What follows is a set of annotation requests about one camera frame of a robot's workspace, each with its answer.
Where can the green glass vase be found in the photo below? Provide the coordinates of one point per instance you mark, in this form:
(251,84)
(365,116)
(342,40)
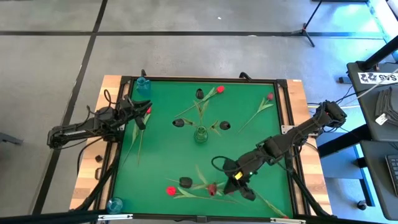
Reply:
(201,135)

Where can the black tripod stand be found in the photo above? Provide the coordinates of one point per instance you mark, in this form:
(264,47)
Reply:
(304,31)

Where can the black rig beam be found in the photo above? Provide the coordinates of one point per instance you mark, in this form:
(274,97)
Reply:
(46,218)

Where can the white paper tag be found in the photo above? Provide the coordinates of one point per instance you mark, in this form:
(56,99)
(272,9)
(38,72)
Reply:
(382,119)

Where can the black desk foot bar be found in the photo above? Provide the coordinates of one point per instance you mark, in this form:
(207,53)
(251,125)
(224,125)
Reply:
(342,141)

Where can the metal corner bracket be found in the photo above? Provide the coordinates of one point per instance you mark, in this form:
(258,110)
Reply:
(285,128)

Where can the grey desk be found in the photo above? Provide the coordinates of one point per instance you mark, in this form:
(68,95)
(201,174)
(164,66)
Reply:
(373,186)

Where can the long metal bracket plate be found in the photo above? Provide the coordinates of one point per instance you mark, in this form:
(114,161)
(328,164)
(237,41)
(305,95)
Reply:
(287,221)
(118,216)

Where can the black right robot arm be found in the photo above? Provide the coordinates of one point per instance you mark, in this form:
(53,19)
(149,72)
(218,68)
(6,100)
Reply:
(298,131)

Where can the blue glass vase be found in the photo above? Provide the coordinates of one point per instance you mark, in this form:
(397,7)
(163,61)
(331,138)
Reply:
(143,85)
(114,205)

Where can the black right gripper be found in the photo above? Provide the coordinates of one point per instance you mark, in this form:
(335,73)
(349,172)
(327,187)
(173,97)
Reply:
(241,166)

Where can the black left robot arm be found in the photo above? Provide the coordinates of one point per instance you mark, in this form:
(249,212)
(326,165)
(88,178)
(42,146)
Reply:
(77,129)

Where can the small black floor box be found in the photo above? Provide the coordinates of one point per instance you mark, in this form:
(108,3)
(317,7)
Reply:
(344,80)

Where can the black keyboard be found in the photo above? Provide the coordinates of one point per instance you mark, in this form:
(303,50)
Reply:
(393,171)

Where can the black desk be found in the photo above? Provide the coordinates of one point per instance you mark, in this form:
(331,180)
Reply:
(363,102)

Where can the black stand post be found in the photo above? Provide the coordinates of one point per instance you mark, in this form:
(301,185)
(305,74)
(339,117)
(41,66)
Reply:
(381,54)

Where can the black caster wheel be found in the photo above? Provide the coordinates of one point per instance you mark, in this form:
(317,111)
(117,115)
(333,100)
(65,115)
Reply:
(361,205)

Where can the stack of dark cloths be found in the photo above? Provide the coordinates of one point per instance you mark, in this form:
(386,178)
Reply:
(388,102)

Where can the white label sticker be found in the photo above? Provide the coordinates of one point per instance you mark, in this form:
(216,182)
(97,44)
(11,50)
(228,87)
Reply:
(373,77)

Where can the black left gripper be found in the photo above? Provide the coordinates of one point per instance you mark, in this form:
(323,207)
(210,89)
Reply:
(124,109)

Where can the green table mat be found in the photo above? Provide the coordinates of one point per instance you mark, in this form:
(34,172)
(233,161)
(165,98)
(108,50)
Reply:
(161,149)

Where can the black artificial tulip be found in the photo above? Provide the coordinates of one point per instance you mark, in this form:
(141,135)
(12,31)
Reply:
(199,93)
(224,125)
(185,182)
(178,123)

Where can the grey stand foot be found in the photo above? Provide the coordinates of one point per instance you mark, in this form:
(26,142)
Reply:
(11,139)

